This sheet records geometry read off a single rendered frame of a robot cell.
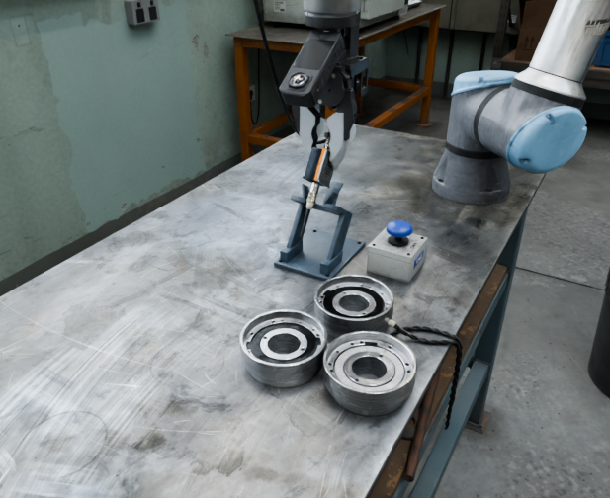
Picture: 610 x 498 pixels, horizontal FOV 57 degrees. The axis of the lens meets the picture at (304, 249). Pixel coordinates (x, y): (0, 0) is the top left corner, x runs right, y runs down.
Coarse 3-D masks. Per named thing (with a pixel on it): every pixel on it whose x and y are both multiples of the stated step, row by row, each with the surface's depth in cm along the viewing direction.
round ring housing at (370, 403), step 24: (360, 336) 68; (384, 336) 68; (360, 360) 66; (384, 360) 65; (408, 360) 65; (336, 384) 61; (360, 384) 62; (384, 384) 62; (408, 384) 61; (360, 408) 61; (384, 408) 61
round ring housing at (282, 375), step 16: (256, 320) 71; (272, 320) 72; (288, 320) 72; (304, 320) 72; (240, 336) 67; (272, 336) 69; (288, 336) 70; (304, 336) 69; (320, 336) 69; (272, 352) 67; (320, 352) 65; (256, 368) 64; (272, 368) 63; (288, 368) 63; (304, 368) 64; (320, 368) 66; (272, 384) 66; (288, 384) 65
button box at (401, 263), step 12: (384, 240) 86; (408, 240) 86; (420, 240) 86; (372, 252) 85; (384, 252) 84; (396, 252) 83; (408, 252) 83; (420, 252) 85; (372, 264) 86; (384, 264) 85; (396, 264) 84; (408, 264) 83; (420, 264) 87; (396, 276) 85; (408, 276) 84
